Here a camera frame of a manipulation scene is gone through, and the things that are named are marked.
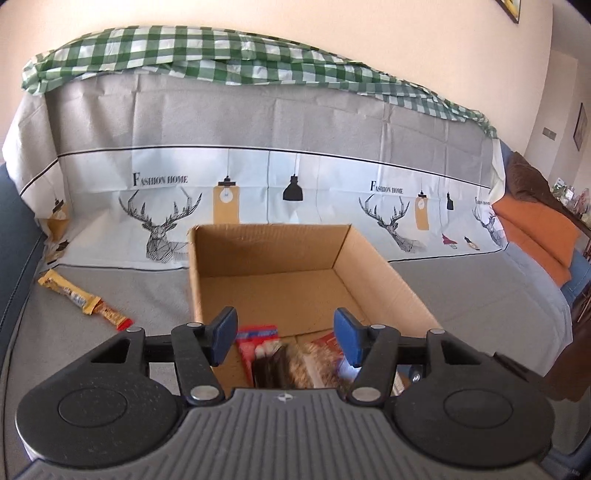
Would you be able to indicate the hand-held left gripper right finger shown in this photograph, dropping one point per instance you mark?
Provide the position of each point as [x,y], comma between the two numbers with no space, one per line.
[351,337]

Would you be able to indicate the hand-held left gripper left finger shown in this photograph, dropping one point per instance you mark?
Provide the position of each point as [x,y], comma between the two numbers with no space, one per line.
[224,337]

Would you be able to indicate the green label rice crispy pack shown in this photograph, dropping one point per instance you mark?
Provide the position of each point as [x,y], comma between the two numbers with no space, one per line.
[256,339]

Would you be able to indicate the clear puffed grain bar packet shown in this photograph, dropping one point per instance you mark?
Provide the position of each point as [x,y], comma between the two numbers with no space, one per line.
[307,369]

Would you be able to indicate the cardboard box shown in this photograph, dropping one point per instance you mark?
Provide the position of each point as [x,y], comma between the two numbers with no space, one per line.
[277,286]

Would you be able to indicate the red orange snack bar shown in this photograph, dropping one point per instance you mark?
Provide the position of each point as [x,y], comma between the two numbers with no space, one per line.
[113,316]

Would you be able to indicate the yellow candy packet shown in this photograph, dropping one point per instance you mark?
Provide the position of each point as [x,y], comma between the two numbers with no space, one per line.
[64,288]

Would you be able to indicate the deer printed cloth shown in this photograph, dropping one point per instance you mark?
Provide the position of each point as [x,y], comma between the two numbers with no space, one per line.
[277,138]

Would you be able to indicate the orange cushion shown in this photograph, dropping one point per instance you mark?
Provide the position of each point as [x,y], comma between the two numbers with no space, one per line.
[535,230]

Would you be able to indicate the brown wooden furniture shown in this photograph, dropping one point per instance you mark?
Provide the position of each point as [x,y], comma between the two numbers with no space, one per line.
[570,350]

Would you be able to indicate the dark blue sofa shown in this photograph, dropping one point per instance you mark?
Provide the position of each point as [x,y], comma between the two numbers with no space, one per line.
[18,258]

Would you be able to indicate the brown blanket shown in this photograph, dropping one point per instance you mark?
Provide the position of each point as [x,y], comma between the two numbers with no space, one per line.
[526,180]

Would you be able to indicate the green checked cloth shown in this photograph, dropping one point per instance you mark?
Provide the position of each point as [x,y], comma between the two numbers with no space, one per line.
[231,55]

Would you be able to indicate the wall light switch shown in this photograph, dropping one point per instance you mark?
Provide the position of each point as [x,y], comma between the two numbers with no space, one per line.
[549,133]

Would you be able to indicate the small framed wall picture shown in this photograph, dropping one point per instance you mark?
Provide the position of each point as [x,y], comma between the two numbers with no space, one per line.
[580,125]

